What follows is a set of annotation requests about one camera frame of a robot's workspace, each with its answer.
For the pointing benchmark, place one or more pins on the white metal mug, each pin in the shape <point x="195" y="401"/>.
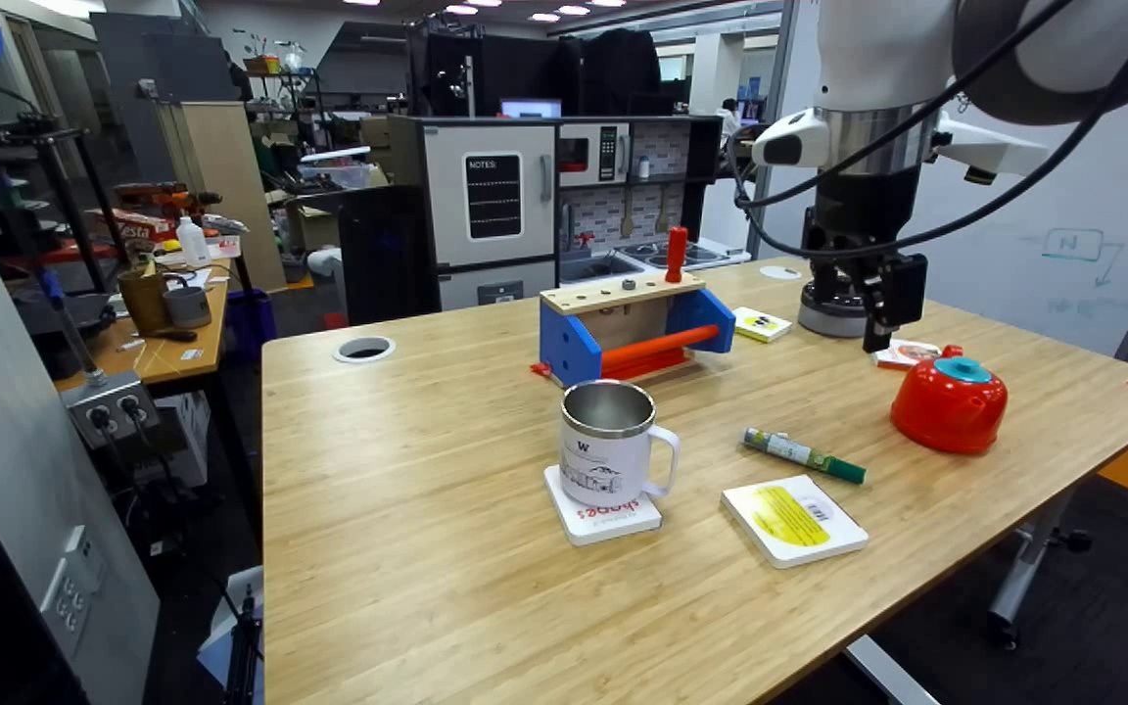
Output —
<point x="611" y="448"/>

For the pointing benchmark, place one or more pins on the green marker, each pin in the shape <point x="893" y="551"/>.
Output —
<point x="803" y="457"/>

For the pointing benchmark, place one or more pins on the yellow white small book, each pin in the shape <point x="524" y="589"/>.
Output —
<point x="792" y="521"/>

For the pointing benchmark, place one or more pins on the small yellow green book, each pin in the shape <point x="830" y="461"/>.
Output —
<point x="760" y="328"/>

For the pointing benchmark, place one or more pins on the grey pot with black lid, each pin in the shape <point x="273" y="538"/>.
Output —
<point x="831" y="320"/>

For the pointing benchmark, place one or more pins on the white coaster under mug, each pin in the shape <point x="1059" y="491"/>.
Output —
<point x="591" y="528"/>

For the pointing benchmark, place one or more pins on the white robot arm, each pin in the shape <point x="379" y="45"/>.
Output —
<point x="886" y="76"/>

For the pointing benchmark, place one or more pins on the white microwave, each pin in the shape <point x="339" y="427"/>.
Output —
<point x="593" y="156"/>

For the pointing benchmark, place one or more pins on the blue wooden toy toolbox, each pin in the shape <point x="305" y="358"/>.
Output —
<point x="631" y="328"/>

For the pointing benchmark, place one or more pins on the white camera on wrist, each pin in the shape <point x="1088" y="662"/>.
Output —
<point x="884" y="143"/>

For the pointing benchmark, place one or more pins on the white table leg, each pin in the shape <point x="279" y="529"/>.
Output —
<point x="1016" y="584"/>

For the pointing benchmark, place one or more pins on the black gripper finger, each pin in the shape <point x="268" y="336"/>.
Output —
<point x="893" y="300"/>

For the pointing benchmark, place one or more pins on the orange teapot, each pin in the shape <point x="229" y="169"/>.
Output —
<point x="950" y="405"/>

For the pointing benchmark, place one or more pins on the white red small book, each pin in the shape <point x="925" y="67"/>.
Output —
<point x="908" y="354"/>

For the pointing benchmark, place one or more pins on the white oven cabinet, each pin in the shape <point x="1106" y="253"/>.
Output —
<point x="490" y="190"/>

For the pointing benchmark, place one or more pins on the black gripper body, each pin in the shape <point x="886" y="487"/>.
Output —
<point x="848" y="238"/>

